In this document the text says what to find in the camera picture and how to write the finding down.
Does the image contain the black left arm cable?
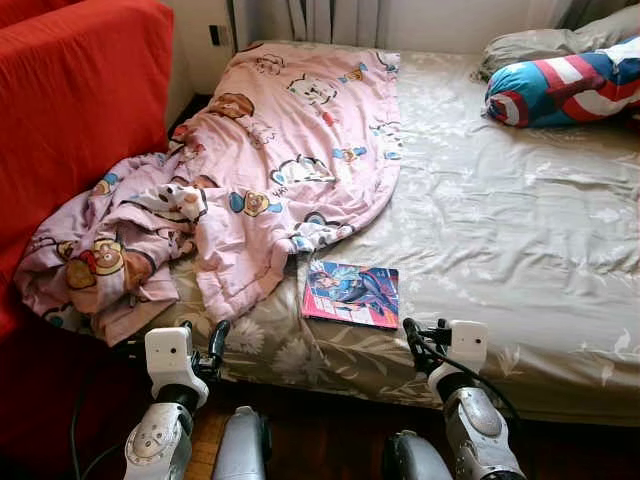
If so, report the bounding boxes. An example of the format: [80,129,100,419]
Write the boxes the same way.
[70,345,151,480]

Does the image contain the red white blue bolster pillow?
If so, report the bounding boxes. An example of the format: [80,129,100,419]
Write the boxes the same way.
[485,38,640,129]

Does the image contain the grey pleated curtain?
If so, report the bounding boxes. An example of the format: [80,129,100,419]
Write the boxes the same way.
[555,0,640,31]
[232,0,386,49]

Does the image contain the silver robot right leg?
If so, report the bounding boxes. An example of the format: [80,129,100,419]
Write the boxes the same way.
[380,430,451,480]

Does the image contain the bed with beige floral sheet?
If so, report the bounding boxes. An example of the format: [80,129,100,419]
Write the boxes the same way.
[140,45,640,426]

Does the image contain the red fabric sofa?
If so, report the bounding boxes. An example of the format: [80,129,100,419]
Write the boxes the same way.
[0,0,176,476]

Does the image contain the grey beige pillow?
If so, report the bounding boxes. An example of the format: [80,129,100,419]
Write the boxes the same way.
[478,5,640,81]

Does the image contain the colourful comic book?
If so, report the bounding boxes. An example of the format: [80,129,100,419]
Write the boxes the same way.
[300,260,401,331]

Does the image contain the pink cartoon print blanket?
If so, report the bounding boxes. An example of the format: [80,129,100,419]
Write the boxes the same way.
[12,42,403,347]

